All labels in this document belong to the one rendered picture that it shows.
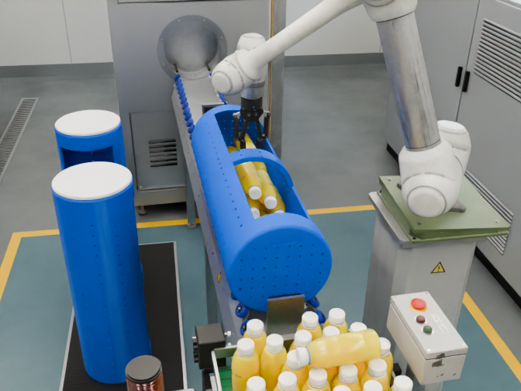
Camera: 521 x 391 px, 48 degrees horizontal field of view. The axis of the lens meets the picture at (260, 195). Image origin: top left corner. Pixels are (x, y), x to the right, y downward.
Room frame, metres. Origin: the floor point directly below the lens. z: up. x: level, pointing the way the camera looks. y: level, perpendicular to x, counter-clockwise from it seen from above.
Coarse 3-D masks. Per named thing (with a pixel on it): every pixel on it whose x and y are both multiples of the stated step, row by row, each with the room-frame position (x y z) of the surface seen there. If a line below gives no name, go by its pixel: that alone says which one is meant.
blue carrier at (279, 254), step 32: (224, 128) 2.08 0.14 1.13; (256, 128) 2.10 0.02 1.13; (224, 160) 1.65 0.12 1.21; (256, 160) 1.63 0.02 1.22; (224, 192) 1.48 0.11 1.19; (288, 192) 1.69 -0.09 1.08; (224, 224) 1.36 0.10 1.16; (256, 224) 1.26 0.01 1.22; (288, 224) 1.25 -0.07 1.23; (224, 256) 1.27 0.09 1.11; (256, 256) 1.22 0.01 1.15; (288, 256) 1.24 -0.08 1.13; (320, 256) 1.26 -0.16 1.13; (256, 288) 1.22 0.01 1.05; (288, 288) 1.24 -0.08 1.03; (320, 288) 1.26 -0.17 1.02
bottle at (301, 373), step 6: (282, 366) 0.95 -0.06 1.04; (288, 366) 0.93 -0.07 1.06; (306, 366) 0.95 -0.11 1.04; (294, 372) 0.92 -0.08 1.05; (300, 372) 0.93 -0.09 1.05; (306, 372) 0.93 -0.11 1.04; (300, 378) 0.92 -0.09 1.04; (306, 378) 0.93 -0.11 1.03; (300, 384) 0.92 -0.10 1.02; (300, 390) 0.92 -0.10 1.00
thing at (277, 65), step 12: (276, 0) 2.68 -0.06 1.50; (276, 12) 2.68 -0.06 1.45; (276, 24) 2.68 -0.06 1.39; (276, 60) 2.68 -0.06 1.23; (276, 72) 2.68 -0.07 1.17; (276, 84) 2.68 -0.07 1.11; (276, 96) 2.68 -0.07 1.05; (276, 108) 2.68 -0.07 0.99; (276, 120) 2.68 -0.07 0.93; (276, 132) 2.68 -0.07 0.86; (276, 144) 2.68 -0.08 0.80
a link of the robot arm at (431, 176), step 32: (384, 0) 1.49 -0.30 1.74; (416, 0) 1.56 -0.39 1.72; (384, 32) 1.55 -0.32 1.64; (416, 32) 1.55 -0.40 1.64; (416, 64) 1.52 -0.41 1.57; (416, 96) 1.51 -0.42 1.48; (416, 128) 1.50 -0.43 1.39; (416, 160) 1.47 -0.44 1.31; (448, 160) 1.47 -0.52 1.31; (416, 192) 1.42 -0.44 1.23; (448, 192) 1.41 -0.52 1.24
